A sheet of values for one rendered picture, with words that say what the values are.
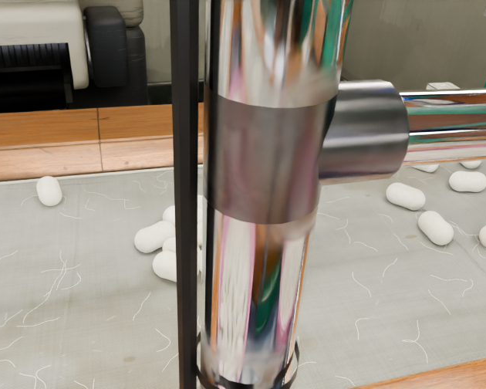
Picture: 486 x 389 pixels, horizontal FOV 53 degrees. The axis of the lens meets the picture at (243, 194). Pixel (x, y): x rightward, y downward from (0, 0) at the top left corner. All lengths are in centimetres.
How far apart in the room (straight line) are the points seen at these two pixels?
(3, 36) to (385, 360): 78
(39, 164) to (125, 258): 17
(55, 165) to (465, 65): 177
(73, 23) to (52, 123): 37
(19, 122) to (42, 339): 29
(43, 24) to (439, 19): 164
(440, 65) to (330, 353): 191
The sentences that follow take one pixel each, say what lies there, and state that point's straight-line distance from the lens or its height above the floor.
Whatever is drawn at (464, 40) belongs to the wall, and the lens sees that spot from 210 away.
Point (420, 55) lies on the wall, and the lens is 228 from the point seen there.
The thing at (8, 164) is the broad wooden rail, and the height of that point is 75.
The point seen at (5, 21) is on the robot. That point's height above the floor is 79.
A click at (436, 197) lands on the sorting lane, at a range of 53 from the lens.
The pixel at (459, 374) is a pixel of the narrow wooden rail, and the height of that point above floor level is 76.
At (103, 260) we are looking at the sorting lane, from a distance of 40.
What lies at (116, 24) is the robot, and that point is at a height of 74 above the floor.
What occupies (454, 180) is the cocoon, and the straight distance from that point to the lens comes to 54.
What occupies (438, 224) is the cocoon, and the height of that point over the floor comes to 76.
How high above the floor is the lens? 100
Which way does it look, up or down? 33 degrees down
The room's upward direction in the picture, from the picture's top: 4 degrees clockwise
